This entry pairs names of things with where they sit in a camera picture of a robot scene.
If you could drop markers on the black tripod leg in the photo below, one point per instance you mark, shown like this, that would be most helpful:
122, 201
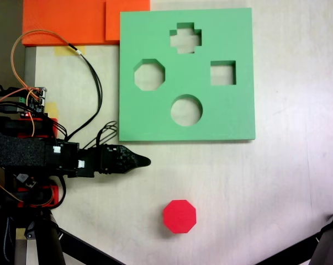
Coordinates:
47, 243
329, 243

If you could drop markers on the red octagonal pillar block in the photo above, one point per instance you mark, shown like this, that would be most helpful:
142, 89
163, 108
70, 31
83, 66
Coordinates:
179, 216

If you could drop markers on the small circuit board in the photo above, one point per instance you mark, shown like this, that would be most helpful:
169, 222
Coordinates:
35, 106

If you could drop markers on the small orange flat block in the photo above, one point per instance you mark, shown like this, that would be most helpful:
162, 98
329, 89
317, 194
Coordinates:
127, 19

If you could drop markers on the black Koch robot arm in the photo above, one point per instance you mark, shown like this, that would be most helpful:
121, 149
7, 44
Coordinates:
17, 149

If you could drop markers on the red printed arm base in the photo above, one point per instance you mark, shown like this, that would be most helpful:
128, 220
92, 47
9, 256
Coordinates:
55, 194

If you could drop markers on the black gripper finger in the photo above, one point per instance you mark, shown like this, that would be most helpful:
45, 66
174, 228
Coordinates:
130, 166
130, 156

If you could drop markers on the large orange flat block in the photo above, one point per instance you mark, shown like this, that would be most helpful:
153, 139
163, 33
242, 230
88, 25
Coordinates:
61, 22

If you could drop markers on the yellow masking tape strip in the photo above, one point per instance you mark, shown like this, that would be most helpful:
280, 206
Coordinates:
53, 110
62, 52

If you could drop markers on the green shape sorter board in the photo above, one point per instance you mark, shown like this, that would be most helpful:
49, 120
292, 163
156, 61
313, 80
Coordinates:
155, 124

